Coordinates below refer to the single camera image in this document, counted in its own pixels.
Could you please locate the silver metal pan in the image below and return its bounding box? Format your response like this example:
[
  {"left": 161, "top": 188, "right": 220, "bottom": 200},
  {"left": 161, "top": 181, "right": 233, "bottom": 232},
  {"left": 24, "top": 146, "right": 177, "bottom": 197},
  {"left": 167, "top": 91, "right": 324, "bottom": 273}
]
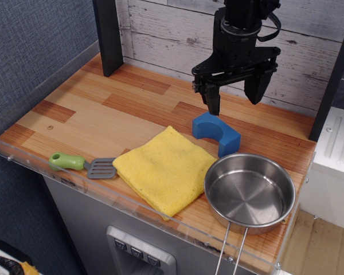
[{"left": 204, "top": 153, "right": 296, "bottom": 263}]

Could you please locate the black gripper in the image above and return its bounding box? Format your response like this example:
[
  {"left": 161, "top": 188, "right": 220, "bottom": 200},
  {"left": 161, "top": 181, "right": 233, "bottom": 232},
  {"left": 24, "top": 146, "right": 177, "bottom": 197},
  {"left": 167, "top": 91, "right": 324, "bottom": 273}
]
[{"left": 192, "top": 10, "right": 281, "bottom": 116}]

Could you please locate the green handled grey spatula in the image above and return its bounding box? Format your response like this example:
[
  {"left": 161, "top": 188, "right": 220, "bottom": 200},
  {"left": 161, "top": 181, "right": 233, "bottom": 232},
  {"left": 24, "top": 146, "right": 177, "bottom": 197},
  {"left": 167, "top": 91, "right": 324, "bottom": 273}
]
[{"left": 48, "top": 152, "right": 116, "bottom": 179}]

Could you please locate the blue arch block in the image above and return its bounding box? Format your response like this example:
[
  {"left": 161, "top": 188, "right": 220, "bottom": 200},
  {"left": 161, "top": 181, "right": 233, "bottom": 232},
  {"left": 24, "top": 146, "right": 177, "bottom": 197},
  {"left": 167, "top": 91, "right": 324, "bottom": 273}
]
[{"left": 192, "top": 112, "right": 241, "bottom": 158}]

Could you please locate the clear acrylic table guard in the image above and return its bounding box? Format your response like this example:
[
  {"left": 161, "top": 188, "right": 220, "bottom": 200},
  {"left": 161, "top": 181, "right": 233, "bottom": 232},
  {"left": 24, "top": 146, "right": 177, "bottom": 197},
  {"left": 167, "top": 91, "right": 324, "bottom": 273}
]
[{"left": 0, "top": 40, "right": 316, "bottom": 272}]

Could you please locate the silver dispenser button panel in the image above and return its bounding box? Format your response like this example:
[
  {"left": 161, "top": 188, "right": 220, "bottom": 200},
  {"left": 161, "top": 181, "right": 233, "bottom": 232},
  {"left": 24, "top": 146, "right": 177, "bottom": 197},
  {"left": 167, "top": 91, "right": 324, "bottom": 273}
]
[{"left": 106, "top": 226, "right": 177, "bottom": 274}]

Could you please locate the grey toy fridge cabinet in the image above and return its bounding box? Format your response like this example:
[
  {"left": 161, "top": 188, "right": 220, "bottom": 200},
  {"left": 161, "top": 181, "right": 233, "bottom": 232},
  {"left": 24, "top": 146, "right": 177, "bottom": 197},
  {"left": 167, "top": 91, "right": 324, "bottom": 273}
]
[{"left": 42, "top": 175, "right": 276, "bottom": 275}]

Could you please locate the yellow black object bottom left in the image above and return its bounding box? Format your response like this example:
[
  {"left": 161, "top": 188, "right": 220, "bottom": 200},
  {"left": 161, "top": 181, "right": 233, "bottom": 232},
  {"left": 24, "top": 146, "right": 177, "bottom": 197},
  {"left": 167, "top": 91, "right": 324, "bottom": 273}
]
[{"left": 0, "top": 256, "right": 40, "bottom": 275}]

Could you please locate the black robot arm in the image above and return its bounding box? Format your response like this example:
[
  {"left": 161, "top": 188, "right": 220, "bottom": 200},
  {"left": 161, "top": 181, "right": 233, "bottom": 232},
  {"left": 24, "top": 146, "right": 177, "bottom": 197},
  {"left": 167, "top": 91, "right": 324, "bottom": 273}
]
[{"left": 191, "top": 1, "right": 282, "bottom": 116}]

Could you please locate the black right post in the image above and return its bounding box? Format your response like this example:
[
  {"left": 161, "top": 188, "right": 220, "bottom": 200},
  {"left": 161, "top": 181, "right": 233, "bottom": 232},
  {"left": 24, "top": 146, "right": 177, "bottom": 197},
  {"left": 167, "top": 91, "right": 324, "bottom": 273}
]
[{"left": 308, "top": 40, "right": 344, "bottom": 142}]

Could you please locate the white toy sink unit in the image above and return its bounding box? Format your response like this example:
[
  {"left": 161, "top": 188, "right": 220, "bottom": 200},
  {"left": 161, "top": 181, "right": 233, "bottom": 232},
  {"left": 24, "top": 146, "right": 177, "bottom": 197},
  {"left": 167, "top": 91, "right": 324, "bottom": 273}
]
[{"left": 299, "top": 107, "right": 344, "bottom": 228}]

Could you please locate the yellow folded cloth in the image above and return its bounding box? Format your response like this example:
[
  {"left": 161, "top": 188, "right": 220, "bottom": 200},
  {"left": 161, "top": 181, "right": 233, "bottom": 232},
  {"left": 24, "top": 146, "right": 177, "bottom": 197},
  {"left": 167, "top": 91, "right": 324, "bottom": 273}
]
[{"left": 113, "top": 126, "right": 216, "bottom": 221}]

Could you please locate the black left post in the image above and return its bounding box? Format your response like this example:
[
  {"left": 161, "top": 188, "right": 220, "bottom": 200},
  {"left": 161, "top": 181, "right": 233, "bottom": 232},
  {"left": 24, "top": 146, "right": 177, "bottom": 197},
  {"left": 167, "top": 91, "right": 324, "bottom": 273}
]
[{"left": 92, "top": 0, "right": 123, "bottom": 77}]

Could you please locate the black post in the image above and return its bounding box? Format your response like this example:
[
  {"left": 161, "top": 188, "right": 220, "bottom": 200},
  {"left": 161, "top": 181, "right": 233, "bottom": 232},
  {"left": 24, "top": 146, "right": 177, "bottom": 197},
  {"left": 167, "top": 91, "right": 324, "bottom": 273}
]
[
  {"left": 308, "top": 40, "right": 344, "bottom": 142},
  {"left": 92, "top": 0, "right": 123, "bottom": 77}
]

